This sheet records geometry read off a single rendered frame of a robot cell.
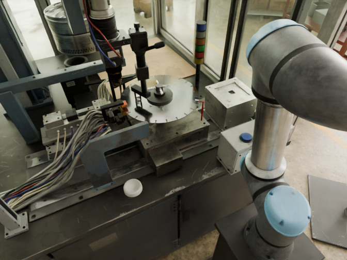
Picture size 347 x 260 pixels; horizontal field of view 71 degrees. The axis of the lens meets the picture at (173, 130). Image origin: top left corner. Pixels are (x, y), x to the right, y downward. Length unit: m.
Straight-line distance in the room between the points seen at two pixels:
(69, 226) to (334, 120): 0.84
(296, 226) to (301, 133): 1.79
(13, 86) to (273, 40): 0.93
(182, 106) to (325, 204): 1.36
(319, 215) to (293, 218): 1.24
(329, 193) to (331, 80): 1.71
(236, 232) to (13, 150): 1.00
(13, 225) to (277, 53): 0.92
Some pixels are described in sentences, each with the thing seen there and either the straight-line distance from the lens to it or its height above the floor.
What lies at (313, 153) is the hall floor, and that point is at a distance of 2.32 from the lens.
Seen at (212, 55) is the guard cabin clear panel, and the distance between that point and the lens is 1.48.
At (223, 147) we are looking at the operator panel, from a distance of 0.98.
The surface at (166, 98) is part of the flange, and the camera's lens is 1.00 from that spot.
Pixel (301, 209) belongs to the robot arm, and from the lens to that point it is 0.74.
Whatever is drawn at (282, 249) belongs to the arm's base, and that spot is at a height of 0.82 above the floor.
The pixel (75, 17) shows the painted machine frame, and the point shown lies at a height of 1.27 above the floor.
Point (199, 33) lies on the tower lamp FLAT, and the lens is 1.14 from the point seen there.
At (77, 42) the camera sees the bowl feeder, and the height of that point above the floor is 0.98.
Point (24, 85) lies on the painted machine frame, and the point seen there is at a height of 1.03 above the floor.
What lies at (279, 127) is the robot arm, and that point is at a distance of 0.61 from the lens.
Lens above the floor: 1.57
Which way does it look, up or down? 45 degrees down
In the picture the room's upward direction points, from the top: 1 degrees counter-clockwise
